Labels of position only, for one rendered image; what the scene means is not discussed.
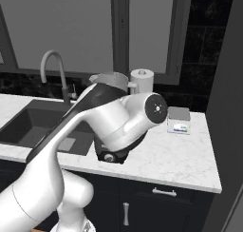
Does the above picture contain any white paper towel roll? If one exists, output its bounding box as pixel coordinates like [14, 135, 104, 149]
[129, 68, 156, 96]

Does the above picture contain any grey kitchen scale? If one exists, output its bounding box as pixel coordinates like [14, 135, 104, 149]
[166, 106, 192, 136]

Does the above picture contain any grey framed window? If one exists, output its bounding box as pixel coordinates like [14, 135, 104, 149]
[0, 0, 195, 86]

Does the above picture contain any grey curved tap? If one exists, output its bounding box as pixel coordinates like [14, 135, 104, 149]
[39, 49, 79, 106]

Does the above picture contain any dark grey sink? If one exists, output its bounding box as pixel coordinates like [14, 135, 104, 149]
[0, 98, 96, 157]

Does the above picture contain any tall dark grey cabinet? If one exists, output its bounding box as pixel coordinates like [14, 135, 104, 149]
[200, 0, 243, 232]

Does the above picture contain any dark drawer front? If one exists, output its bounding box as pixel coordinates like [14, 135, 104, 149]
[119, 177, 216, 209]

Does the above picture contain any dark cupboard door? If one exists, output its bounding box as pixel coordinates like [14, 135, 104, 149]
[119, 191, 206, 232]

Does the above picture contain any silver drawer handle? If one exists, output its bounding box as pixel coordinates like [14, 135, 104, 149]
[151, 186, 178, 198]

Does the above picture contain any silver cupboard door handle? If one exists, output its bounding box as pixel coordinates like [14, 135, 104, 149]
[121, 202, 131, 227]

